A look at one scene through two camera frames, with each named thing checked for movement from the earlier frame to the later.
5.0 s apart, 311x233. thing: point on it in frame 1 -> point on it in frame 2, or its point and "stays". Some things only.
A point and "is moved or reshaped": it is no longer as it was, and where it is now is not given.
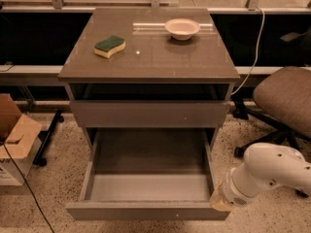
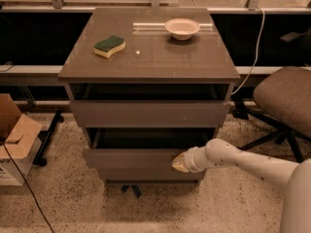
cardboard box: x=19 y=135 stays
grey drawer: x=147 y=174 is moved or reshaped
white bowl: x=182 y=28 stays
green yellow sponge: x=106 y=47 stays
